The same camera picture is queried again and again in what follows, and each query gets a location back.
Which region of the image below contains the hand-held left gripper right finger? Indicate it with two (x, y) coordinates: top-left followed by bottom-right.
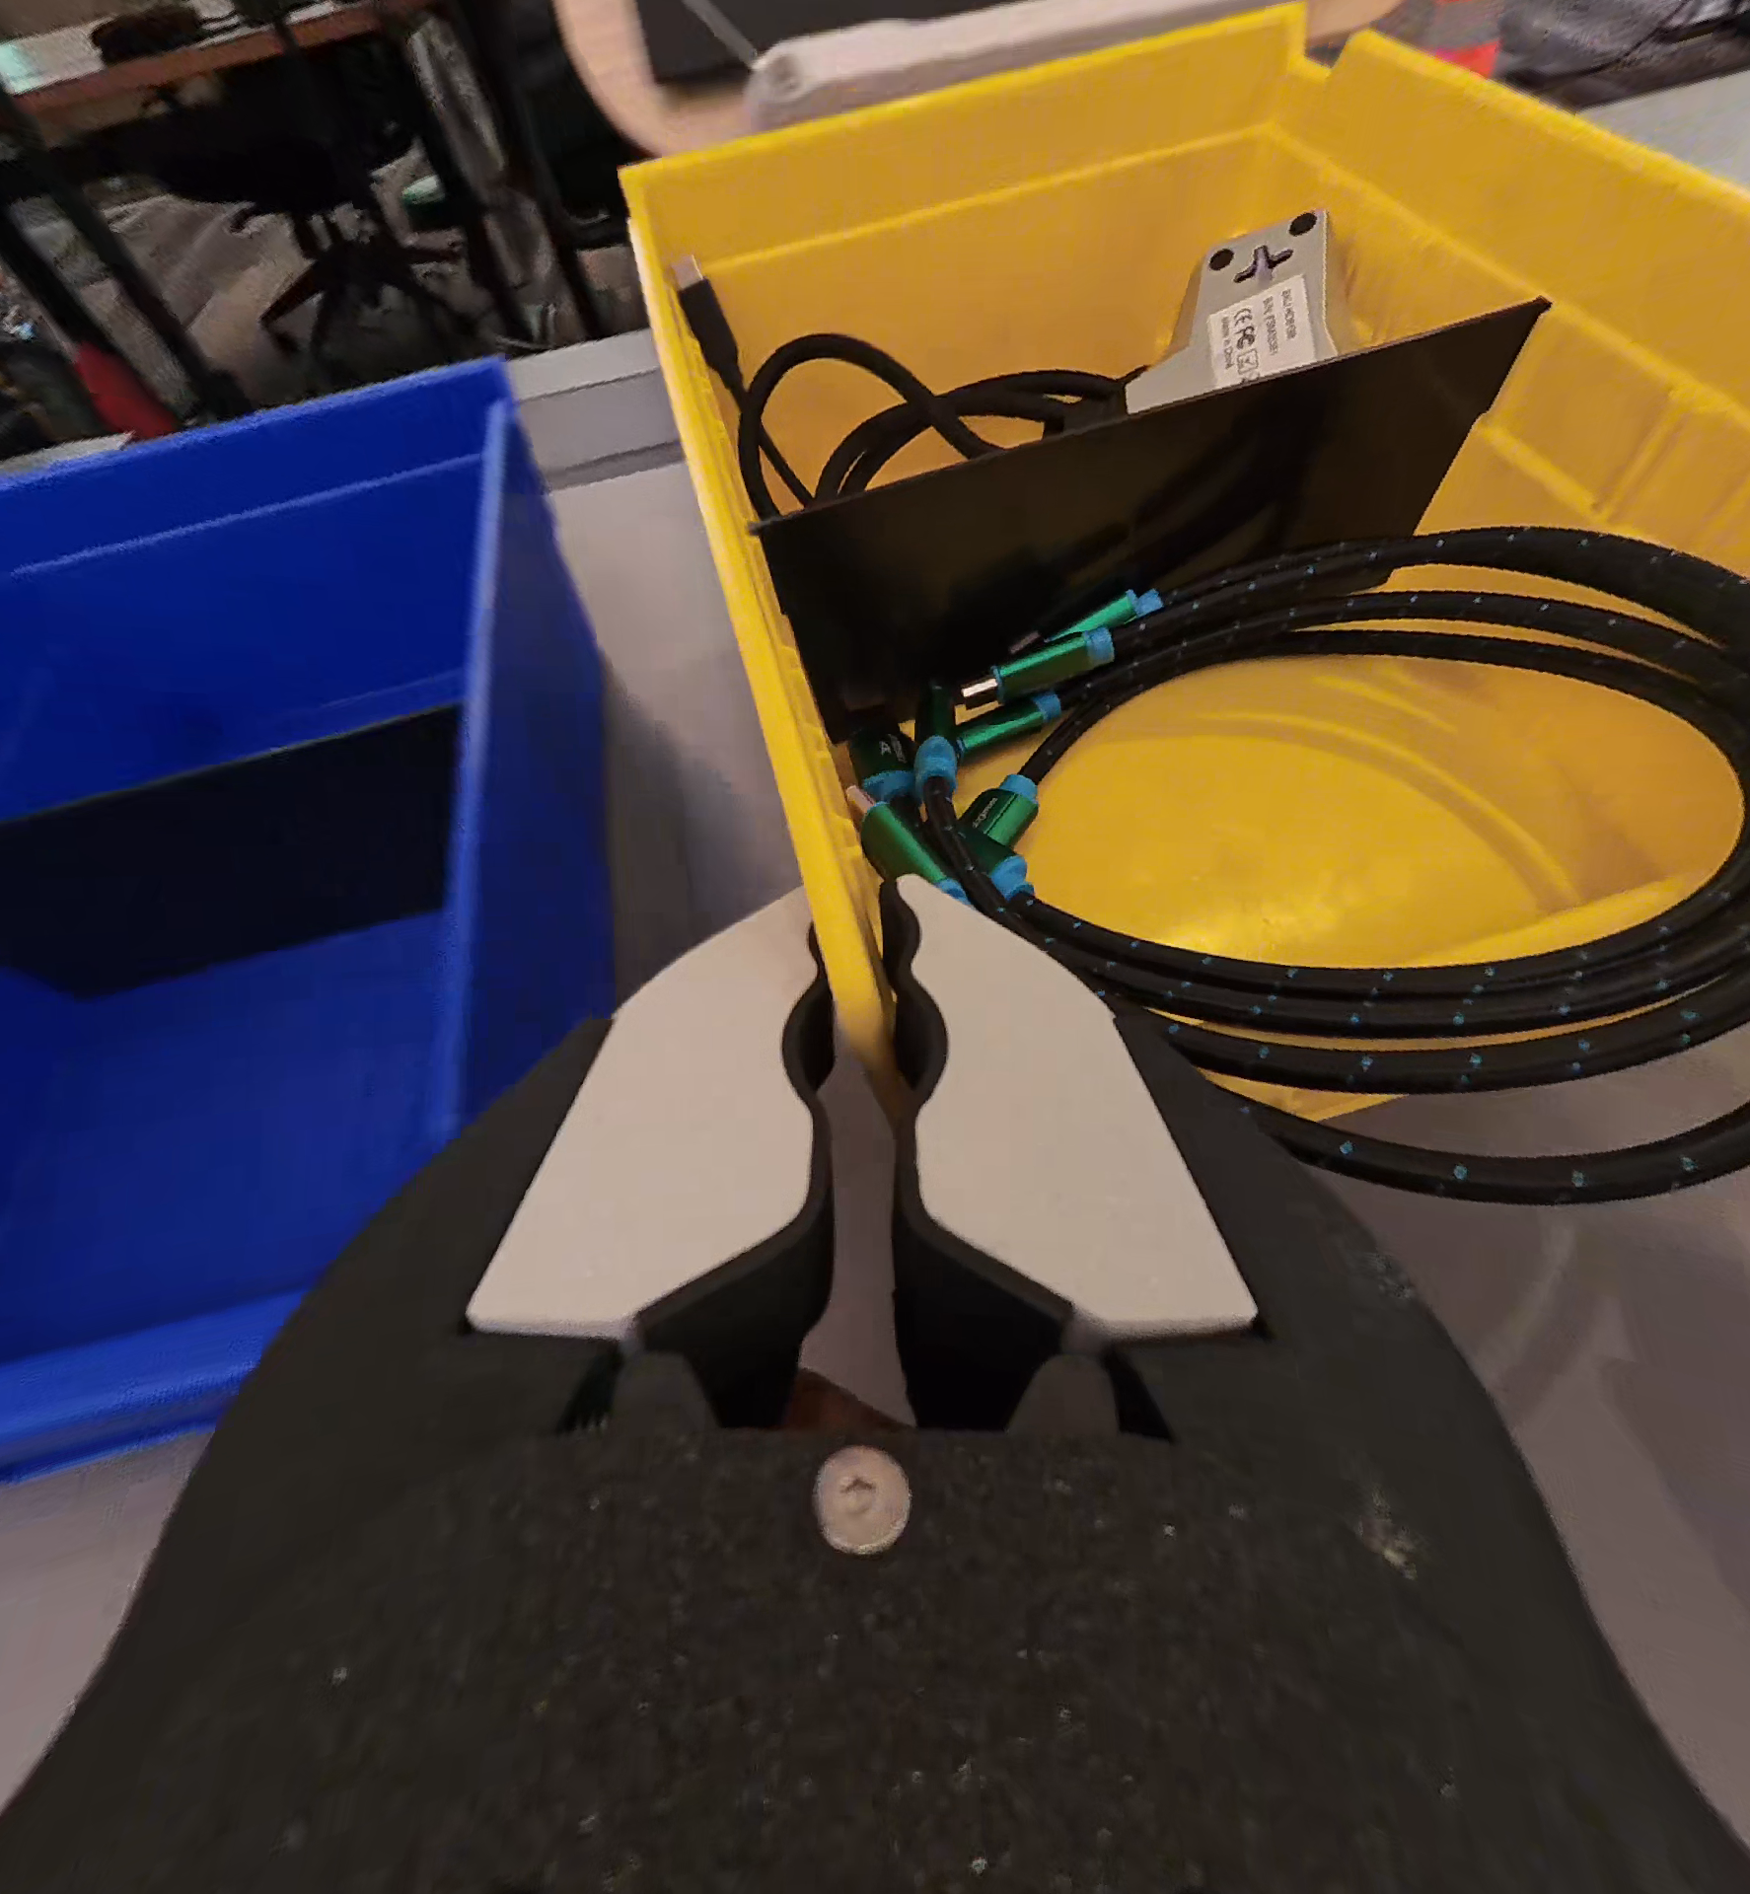
(875, 873), (1260, 1432)

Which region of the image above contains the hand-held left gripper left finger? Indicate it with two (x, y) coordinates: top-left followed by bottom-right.
(463, 888), (839, 1432)

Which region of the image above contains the blue storage bin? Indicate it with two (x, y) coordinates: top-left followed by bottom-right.
(0, 355), (616, 1493)

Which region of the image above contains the yellow storage bin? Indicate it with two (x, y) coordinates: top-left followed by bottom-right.
(618, 0), (1750, 1127)

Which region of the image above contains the grey desk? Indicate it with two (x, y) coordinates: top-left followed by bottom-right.
(0, 58), (1750, 1894)

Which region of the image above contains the black bin divider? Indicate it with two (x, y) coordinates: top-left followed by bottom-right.
(753, 297), (1553, 711)
(0, 702), (466, 1002)

